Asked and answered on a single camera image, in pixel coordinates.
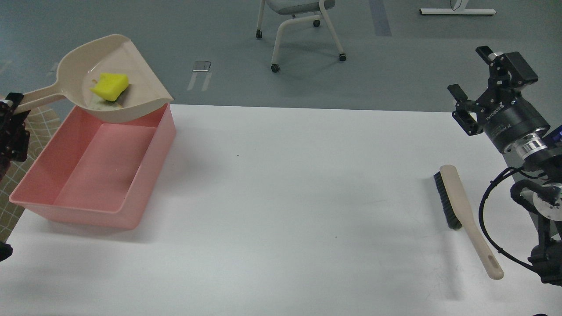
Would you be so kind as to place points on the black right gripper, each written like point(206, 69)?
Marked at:
point(501, 112)

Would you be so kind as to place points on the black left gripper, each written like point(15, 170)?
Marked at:
point(14, 138)

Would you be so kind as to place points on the yellow sponge piece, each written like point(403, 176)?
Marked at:
point(110, 86)

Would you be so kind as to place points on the beige plastic dustpan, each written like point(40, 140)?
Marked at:
point(80, 68)

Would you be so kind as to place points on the beige brush black bristles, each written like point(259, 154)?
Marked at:
point(458, 214)

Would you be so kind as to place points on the white bread crust strip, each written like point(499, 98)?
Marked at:
point(100, 104)

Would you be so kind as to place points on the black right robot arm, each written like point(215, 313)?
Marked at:
point(538, 193)

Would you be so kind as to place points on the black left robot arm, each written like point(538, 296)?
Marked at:
point(9, 214)

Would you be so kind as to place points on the pink plastic bin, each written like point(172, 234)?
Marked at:
point(98, 173)

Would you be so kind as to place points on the beige checkered cloth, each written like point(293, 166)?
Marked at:
point(42, 123)

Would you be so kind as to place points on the white table leg base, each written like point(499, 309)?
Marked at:
point(458, 8)

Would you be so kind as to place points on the silver floor socket plate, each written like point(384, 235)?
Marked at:
point(201, 66)

